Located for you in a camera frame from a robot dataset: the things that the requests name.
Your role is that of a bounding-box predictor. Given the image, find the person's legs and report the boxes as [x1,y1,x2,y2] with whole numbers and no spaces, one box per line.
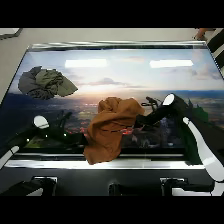
[193,28,218,41]

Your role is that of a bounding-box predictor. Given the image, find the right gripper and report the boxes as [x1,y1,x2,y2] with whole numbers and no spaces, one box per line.
[134,113,156,130]

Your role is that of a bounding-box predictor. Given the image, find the brown shirt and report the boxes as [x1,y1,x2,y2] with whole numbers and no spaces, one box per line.
[82,96,146,166]

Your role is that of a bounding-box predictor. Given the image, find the silver frame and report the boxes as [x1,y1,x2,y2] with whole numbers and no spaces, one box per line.
[0,151,224,197]

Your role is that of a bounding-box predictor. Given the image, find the dark green garment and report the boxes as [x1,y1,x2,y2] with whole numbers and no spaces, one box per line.
[176,99,210,166]

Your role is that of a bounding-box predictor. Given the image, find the olive green garment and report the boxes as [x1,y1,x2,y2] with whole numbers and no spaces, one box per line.
[34,68,79,98]

